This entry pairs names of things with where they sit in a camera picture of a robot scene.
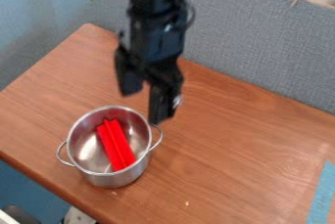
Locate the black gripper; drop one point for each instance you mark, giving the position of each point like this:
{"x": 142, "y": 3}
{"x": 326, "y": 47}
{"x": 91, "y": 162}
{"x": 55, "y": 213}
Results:
{"x": 154, "y": 44}

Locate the metal pot with handles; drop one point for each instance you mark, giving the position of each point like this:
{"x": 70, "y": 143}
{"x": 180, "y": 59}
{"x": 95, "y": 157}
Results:
{"x": 82, "y": 149}

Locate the red plastic block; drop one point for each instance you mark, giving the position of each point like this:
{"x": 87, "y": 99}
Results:
{"x": 115, "y": 145}

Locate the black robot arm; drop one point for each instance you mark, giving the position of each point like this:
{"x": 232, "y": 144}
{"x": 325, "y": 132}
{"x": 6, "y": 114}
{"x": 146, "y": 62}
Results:
{"x": 168, "y": 73}

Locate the white object under table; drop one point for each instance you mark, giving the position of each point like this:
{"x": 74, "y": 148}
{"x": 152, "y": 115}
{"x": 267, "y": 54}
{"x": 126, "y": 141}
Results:
{"x": 77, "y": 217}

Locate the dark object bottom left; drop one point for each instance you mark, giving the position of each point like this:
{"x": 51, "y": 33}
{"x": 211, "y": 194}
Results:
{"x": 22, "y": 216}

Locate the grey fabric divider panel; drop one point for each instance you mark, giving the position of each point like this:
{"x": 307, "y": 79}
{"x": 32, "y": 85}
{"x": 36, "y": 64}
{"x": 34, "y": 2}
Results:
{"x": 275, "y": 43}

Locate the blue tape strip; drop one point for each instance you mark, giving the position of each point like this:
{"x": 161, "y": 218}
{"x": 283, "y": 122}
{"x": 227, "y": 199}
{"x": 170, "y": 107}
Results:
{"x": 323, "y": 196}

